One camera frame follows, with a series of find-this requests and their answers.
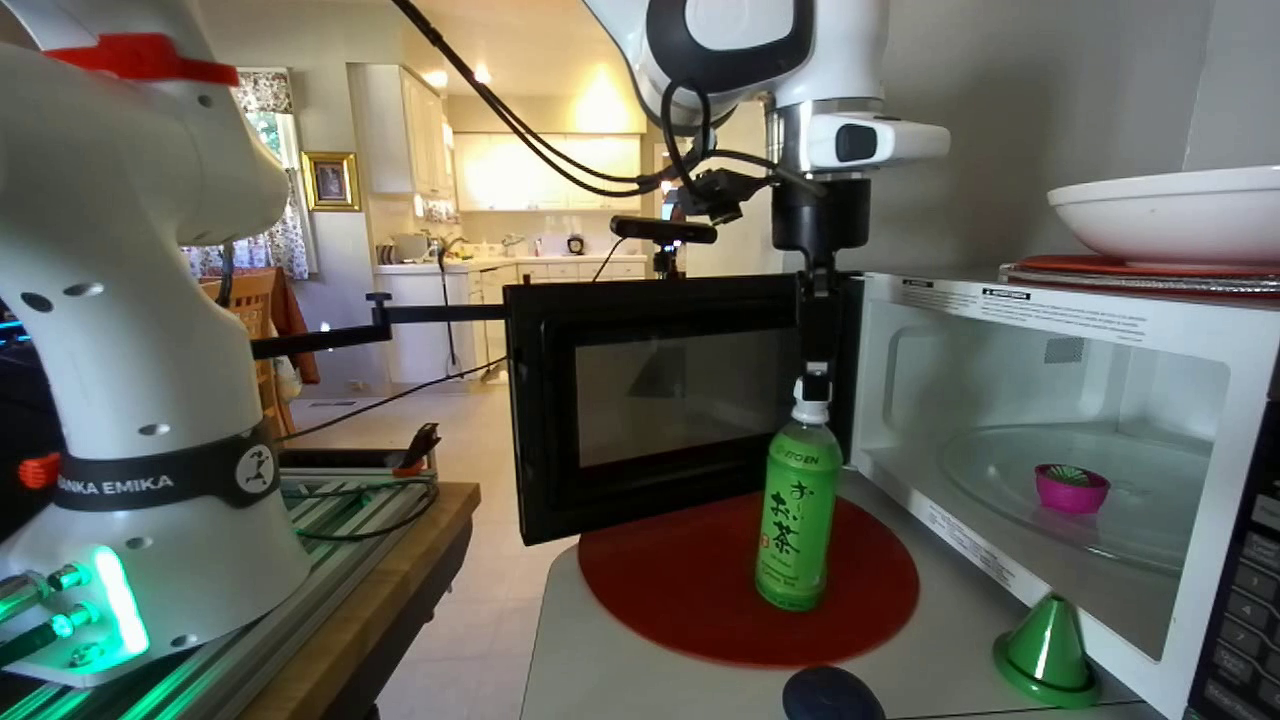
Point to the glass microwave turntable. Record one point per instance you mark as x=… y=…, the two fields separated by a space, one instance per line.
x=1155 y=484

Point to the navy blue lid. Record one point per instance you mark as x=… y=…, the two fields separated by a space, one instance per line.
x=829 y=694

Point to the green tea bottle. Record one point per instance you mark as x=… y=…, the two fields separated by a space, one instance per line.
x=796 y=508

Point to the white microwave oven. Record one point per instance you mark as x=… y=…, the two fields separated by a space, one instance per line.
x=946 y=359

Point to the white bowl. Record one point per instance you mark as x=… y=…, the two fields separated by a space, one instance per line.
x=1210 y=212

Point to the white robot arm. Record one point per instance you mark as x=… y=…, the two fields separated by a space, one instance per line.
x=774 y=95

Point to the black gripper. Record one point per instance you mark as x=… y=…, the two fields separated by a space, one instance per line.
x=822 y=220

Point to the round red placemat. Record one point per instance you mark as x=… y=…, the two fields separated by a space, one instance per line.
x=691 y=581

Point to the black microwave door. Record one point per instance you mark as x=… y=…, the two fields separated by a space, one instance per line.
x=641 y=396

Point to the wooden table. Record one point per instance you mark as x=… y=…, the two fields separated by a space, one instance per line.
x=348 y=645

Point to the white robot base arm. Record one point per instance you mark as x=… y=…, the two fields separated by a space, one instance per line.
x=121 y=148

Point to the pink tape roll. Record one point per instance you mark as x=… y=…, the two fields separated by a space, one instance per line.
x=1070 y=490

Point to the green cone funnel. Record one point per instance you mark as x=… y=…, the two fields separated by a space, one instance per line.
x=1046 y=656

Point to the black camera on mount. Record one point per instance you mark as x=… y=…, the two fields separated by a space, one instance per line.
x=665 y=234

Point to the red plate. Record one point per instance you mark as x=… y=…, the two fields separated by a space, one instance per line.
x=1144 y=275

